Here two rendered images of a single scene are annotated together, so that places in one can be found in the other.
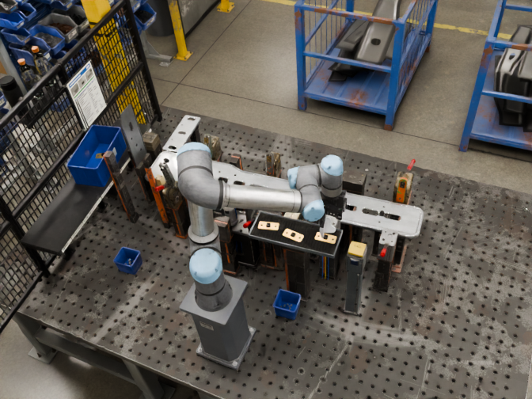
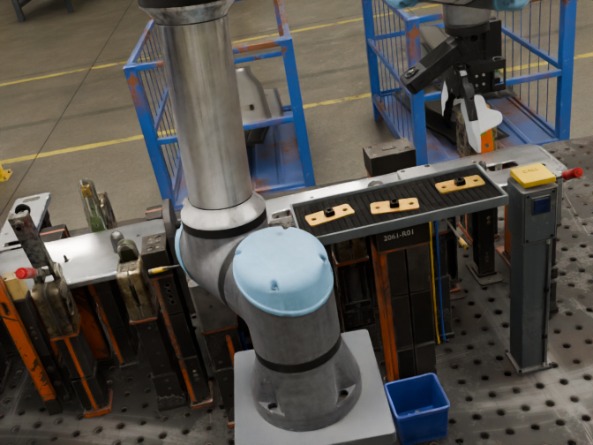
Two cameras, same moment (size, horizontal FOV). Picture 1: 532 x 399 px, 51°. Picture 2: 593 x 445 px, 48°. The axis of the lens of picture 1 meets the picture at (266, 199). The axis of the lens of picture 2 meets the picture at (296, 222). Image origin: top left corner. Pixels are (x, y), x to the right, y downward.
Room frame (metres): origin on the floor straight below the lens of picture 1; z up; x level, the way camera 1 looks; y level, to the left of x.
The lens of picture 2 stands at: (0.59, 0.55, 1.76)
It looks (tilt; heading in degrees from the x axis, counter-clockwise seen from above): 30 degrees down; 331
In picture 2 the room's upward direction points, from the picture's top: 10 degrees counter-clockwise
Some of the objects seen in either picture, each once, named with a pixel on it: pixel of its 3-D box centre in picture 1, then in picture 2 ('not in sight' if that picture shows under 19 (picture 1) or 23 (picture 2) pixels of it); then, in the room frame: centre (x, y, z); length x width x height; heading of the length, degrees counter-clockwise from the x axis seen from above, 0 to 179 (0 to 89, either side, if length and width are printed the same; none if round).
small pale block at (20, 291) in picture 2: (166, 201); (41, 342); (1.93, 0.51, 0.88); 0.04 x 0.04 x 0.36; 65
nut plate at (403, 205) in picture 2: (293, 234); (394, 204); (1.40, -0.09, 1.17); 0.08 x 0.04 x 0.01; 54
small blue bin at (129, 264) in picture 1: (129, 261); not in sight; (1.68, 0.72, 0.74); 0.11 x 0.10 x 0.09; 65
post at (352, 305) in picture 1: (354, 281); (529, 278); (1.30, -0.34, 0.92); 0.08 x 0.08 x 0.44; 65
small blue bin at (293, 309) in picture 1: (287, 305); (417, 411); (1.32, -0.04, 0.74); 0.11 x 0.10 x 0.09; 65
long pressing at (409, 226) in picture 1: (277, 191); (273, 215); (1.81, -0.06, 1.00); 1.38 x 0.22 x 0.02; 65
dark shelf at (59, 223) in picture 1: (92, 180); not in sight; (2.01, 0.86, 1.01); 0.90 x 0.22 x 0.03; 155
